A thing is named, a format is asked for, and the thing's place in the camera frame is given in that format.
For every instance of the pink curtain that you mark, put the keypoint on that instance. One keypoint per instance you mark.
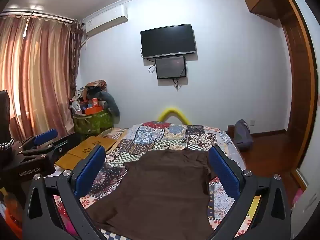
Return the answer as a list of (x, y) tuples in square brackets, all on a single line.
[(37, 75)]

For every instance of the brown t-shirt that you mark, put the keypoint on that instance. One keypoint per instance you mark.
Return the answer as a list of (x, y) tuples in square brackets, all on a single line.
[(162, 192)]

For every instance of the orange patterned cloth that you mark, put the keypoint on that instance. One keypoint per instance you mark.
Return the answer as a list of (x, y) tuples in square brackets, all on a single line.
[(116, 133)]

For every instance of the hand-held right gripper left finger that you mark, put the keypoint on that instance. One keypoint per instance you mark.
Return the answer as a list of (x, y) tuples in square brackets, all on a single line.
[(91, 170)]

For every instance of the dark grey garment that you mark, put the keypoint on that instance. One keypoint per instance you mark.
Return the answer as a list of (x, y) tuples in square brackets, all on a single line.
[(111, 102)]

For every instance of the white air conditioner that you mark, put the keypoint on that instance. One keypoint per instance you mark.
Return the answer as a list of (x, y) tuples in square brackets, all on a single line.
[(105, 21)]

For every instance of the large black wall television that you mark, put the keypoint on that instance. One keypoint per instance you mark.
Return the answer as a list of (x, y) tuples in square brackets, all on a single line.
[(167, 41)]

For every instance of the green patterned bag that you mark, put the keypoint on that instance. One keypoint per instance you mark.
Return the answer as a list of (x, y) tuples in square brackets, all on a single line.
[(92, 123)]

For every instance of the brown wooden door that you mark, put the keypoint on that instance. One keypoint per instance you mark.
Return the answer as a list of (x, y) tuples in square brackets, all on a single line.
[(297, 80)]

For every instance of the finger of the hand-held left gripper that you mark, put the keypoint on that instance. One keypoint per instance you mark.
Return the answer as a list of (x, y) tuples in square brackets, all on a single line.
[(46, 135), (67, 142)]

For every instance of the grey backpack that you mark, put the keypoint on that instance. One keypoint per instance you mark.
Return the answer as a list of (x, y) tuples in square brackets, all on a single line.
[(243, 135)]

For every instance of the patchwork printed bed sheet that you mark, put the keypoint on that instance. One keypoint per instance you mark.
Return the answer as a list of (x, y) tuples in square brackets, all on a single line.
[(160, 140)]

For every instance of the dark patterned curtain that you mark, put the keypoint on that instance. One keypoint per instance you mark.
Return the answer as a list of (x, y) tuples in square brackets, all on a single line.
[(76, 55)]

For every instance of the brown bag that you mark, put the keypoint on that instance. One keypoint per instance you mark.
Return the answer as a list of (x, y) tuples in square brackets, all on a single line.
[(96, 85)]

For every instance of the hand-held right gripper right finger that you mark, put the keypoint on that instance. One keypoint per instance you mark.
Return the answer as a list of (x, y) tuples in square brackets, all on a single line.
[(225, 172)]

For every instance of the white wall socket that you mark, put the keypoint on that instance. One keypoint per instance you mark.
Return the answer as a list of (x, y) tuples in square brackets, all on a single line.
[(251, 123)]

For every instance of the small black wall monitor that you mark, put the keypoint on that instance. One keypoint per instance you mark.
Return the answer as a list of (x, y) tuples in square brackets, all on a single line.
[(171, 67)]

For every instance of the orange box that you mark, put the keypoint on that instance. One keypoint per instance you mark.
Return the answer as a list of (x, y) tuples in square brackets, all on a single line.
[(93, 110)]

